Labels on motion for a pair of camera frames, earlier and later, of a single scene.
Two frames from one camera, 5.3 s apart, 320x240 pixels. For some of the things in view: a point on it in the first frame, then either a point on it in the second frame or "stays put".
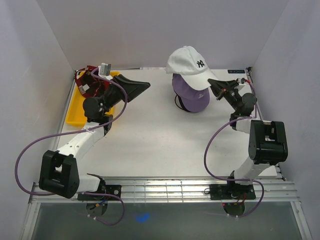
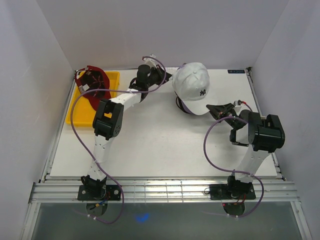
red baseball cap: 89,86 stays put
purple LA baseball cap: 194,100 -> 186,108
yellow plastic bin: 76,114 stays put
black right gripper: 220,88 -> 218,111
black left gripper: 132,88 -> 160,72
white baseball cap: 189,63 -> 191,82
